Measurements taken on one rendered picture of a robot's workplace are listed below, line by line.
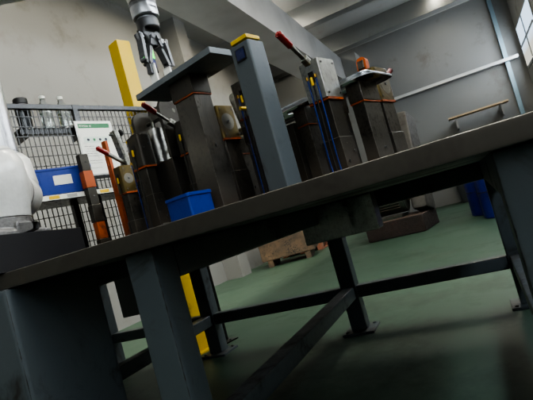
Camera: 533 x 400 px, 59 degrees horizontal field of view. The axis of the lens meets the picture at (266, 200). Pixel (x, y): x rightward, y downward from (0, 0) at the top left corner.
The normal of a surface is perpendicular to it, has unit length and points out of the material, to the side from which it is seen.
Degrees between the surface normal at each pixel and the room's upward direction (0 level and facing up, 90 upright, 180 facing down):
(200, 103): 90
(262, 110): 90
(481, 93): 90
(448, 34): 90
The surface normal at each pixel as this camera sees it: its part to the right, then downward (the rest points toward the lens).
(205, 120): 0.73, -0.24
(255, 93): -0.62, 0.14
